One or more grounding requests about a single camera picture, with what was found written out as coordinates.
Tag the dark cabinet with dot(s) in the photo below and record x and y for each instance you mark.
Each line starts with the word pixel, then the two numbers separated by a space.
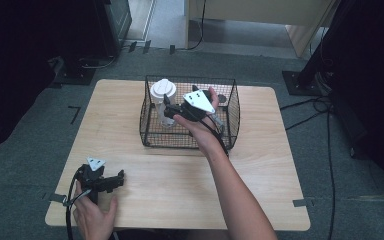
pixel 113 26

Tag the dark curtain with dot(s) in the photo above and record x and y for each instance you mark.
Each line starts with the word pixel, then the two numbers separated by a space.
pixel 20 66
pixel 376 83

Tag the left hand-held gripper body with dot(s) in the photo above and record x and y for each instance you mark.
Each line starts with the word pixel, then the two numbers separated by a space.
pixel 89 181

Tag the black stand base plate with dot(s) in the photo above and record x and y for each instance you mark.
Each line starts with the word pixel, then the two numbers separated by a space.
pixel 76 77

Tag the grey tape piece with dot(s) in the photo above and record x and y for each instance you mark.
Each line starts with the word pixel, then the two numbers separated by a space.
pixel 300 202
pixel 58 198

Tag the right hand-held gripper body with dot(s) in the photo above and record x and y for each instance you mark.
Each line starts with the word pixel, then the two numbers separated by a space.
pixel 198 101

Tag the angled black floor tape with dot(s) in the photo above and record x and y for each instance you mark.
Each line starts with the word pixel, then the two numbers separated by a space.
pixel 76 115

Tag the person's left hand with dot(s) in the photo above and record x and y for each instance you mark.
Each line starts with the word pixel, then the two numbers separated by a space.
pixel 93 220

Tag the black stand with post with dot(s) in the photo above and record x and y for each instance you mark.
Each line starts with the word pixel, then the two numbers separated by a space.
pixel 300 85

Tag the clear cup with white lid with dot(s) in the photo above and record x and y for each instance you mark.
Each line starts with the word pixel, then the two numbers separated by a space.
pixel 162 90

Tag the person's right hand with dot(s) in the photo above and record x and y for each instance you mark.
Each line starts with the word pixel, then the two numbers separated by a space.
pixel 205 136

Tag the dark round table grommet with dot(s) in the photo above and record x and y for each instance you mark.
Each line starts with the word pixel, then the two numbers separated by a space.
pixel 223 99

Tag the light wooden furniture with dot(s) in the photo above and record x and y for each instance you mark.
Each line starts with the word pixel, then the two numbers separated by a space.
pixel 263 10

